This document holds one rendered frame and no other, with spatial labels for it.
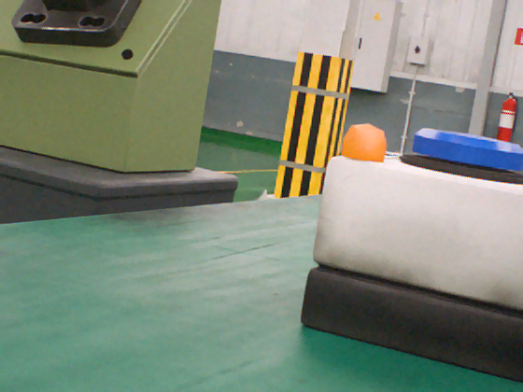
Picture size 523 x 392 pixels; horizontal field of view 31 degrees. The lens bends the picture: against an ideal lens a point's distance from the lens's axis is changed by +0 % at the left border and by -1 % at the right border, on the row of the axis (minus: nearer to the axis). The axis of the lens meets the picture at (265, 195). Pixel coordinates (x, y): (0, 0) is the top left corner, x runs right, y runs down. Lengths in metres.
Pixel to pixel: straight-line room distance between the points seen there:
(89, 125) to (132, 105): 0.04
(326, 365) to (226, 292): 0.08
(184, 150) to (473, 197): 0.47
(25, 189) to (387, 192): 0.39
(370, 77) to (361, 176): 11.53
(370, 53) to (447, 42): 0.94
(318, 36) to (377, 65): 5.02
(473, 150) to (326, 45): 6.49
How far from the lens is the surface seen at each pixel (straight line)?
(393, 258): 0.32
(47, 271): 0.36
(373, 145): 0.32
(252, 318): 0.33
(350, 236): 0.32
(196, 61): 0.75
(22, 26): 0.74
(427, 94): 11.88
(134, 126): 0.69
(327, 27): 6.83
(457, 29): 11.88
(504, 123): 11.47
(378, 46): 11.85
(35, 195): 0.67
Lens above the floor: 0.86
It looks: 7 degrees down
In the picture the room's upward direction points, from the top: 9 degrees clockwise
